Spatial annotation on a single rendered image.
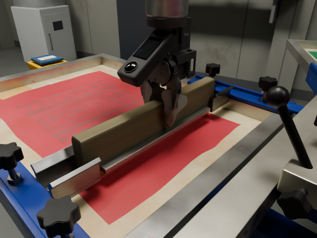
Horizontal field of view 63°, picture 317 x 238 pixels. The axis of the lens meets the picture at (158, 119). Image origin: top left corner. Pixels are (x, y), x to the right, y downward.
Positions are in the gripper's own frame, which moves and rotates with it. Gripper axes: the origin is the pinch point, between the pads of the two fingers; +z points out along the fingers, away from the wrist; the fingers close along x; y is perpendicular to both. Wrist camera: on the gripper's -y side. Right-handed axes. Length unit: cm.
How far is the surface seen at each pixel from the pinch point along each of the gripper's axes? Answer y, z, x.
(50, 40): 134, 57, 341
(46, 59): 11, 5, 75
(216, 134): 12.2, 6.3, -7.3
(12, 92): -12, 6, 53
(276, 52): 255, 47, 66
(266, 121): 19.9, 2.8, -15.5
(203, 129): 11.8, 6.3, -3.8
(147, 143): -5.6, 2.3, -2.3
